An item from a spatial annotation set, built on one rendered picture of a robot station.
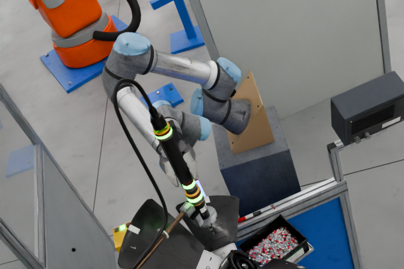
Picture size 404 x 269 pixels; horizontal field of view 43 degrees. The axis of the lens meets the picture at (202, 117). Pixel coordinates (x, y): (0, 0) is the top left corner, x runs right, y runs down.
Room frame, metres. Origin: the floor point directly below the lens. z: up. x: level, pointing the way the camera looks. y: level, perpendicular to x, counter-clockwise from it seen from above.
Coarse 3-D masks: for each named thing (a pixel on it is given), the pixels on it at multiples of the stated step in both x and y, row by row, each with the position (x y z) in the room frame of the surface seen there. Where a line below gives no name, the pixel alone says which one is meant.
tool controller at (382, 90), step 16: (384, 80) 1.39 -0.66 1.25; (400, 80) 1.37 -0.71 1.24; (336, 96) 1.41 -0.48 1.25; (352, 96) 1.38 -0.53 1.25; (368, 96) 1.36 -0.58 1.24; (384, 96) 1.33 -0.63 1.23; (400, 96) 1.31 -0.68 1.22; (336, 112) 1.37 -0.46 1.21; (352, 112) 1.32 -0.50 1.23; (368, 112) 1.31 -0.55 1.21; (384, 112) 1.32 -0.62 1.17; (400, 112) 1.34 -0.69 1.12; (336, 128) 1.41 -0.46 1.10; (352, 128) 1.32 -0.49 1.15; (368, 128) 1.34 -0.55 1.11; (384, 128) 1.36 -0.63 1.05
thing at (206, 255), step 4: (204, 252) 0.97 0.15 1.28; (208, 252) 0.96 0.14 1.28; (204, 256) 0.96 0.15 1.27; (208, 256) 0.96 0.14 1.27; (212, 256) 0.95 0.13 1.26; (216, 256) 0.95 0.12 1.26; (200, 260) 0.95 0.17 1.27; (204, 260) 0.95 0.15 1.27; (208, 260) 0.95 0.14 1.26; (212, 260) 0.95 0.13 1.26; (216, 260) 0.95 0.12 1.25; (220, 260) 0.94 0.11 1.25; (200, 264) 0.94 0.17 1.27; (204, 264) 0.94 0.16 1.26; (208, 264) 0.94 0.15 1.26; (212, 264) 0.94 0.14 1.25; (216, 264) 0.94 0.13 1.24; (196, 268) 0.93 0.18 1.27; (200, 268) 0.93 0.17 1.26; (204, 268) 0.93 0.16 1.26; (212, 268) 0.93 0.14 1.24; (216, 268) 0.93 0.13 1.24
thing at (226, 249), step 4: (228, 244) 1.03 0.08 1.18; (232, 244) 1.03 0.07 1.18; (220, 248) 1.03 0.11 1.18; (224, 248) 1.03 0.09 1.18; (228, 248) 1.02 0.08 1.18; (232, 248) 1.02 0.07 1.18; (236, 248) 1.01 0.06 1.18; (212, 252) 1.03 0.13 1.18; (216, 252) 1.03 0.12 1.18; (220, 252) 1.02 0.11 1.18; (224, 252) 1.01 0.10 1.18; (228, 252) 1.01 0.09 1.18; (220, 256) 1.01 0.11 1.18; (224, 256) 1.00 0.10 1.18
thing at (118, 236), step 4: (124, 224) 1.40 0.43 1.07; (116, 232) 1.38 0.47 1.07; (120, 232) 1.37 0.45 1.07; (124, 232) 1.36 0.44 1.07; (116, 236) 1.36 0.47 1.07; (120, 236) 1.35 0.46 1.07; (116, 240) 1.34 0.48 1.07; (120, 240) 1.33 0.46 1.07; (116, 244) 1.32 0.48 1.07; (120, 244) 1.31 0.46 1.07; (116, 248) 1.31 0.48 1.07; (120, 248) 1.31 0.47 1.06
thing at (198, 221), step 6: (180, 210) 0.98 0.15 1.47; (186, 210) 0.97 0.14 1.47; (192, 210) 0.97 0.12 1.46; (198, 210) 0.98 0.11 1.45; (210, 210) 1.01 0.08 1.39; (186, 216) 0.98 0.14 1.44; (192, 216) 0.96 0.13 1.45; (198, 216) 0.98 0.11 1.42; (210, 216) 0.99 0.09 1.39; (216, 216) 0.99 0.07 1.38; (192, 222) 0.99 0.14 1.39; (198, 222) 0.97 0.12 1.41; (204, 222) 0.98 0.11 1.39; (210, 222) 0.97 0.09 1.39
